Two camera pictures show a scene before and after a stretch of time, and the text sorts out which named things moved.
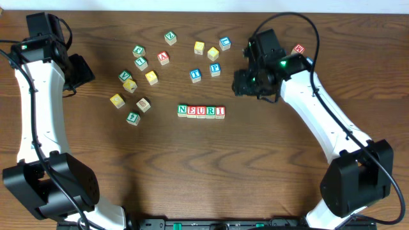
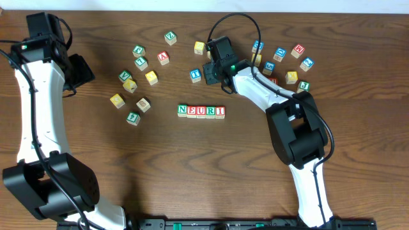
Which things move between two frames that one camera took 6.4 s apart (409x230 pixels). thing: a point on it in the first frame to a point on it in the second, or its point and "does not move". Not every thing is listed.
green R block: [210, 112] does not move
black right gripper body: [240, 83] to [209, 74]
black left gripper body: [80, 73] does not move
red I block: [220, 112] does not move
